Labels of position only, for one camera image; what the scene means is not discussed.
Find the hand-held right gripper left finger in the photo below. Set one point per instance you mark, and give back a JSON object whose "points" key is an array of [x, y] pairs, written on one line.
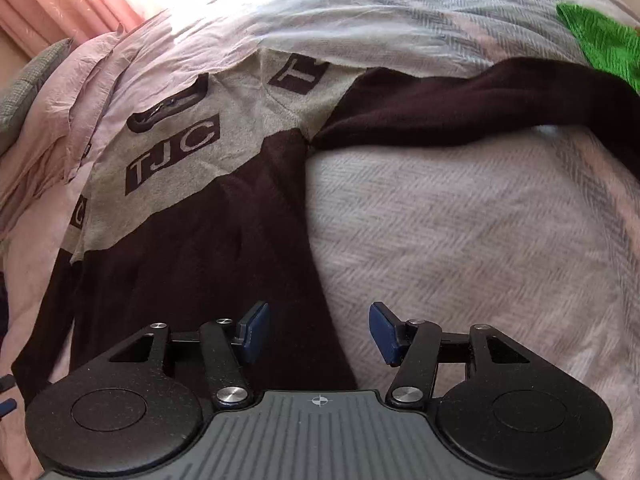
{"points": [[253, 332]]}

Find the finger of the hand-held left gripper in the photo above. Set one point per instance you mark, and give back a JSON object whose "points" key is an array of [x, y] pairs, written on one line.
{"points": [[6, 406], [5, 383]]}

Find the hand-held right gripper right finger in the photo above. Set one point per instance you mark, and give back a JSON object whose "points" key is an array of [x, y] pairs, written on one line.
{"points": [[382, 332]]}

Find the dark brown and grey sweater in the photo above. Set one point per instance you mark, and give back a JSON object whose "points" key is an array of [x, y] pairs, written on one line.
{"points": [[200, 260]]}

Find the pink and grey bed quilt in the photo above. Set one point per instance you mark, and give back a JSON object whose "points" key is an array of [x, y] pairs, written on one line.
{"points": [[450, 235]]}

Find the grey pillow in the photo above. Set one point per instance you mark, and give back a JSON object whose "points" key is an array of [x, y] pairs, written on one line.
{"points": [[25, 85]]}

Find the pink pillow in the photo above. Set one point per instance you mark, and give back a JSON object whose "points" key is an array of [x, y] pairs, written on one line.
{"points": [[75, 90]]}

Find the green cloth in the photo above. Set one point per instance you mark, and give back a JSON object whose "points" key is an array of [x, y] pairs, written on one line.
{"points": [[607, 42]]}

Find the pink curtain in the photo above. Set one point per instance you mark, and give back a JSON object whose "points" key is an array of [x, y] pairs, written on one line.
{"points": [[60, 0]]}

